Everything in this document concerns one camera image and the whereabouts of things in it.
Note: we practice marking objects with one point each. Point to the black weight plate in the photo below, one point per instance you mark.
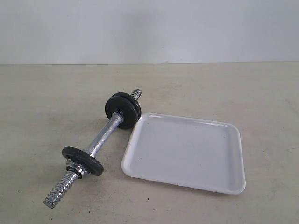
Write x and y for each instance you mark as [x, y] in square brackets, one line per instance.
[109, 112]
[78, 156]
[133, 102]

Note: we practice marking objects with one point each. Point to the chrome threaded dumbbell bar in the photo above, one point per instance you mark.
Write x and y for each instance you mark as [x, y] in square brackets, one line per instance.
[57, 193]

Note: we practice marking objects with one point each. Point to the white rectangular tray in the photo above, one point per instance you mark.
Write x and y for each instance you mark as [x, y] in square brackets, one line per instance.
[188, 152]

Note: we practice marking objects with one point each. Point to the chrome spinlock collar nut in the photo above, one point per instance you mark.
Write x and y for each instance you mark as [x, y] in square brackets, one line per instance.
[76, 168]

